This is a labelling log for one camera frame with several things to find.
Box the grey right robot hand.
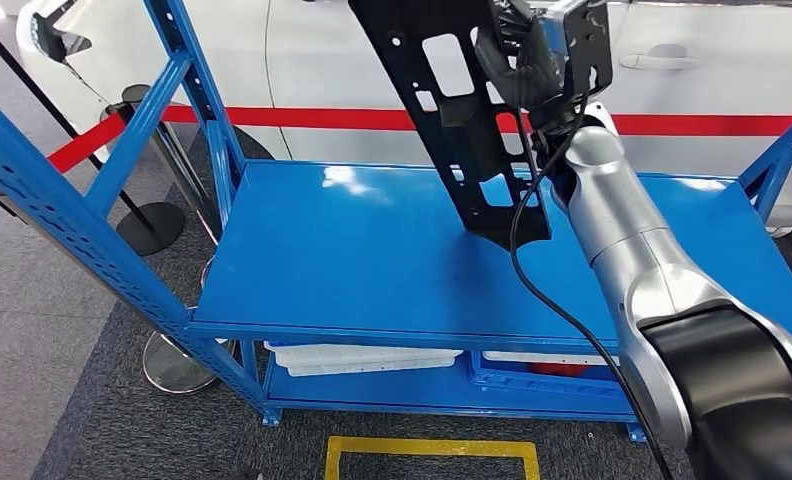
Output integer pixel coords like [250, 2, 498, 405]
[473, 0, 564, 87]

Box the black plastic plate frame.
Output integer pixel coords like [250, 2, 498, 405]
[348, 0, 553, 253]

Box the blue metal shelf rack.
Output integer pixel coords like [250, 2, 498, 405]
[0, 0, 792, 444]

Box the red part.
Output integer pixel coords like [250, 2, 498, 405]
[528, 362, 593, 378]

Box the white car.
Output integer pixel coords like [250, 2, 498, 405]
[14, 0, 792, 233]

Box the red barrier belt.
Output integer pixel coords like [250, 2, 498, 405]
[46, 105, 792, 175]

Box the yellow floor tape square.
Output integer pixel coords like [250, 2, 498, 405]
[324, 435, 542, 480]

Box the black pole stand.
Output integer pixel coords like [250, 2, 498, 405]
[0, 6, 187, 257]

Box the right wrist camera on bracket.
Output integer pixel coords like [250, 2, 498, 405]
[541, 0, 615, 101]

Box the black camera cable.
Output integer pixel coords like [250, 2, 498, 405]
[508, 92, 676, 480]

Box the chrome stanchion post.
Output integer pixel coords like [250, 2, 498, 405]
[101, 84, 225, 293]
[0, 184, 238, 396]

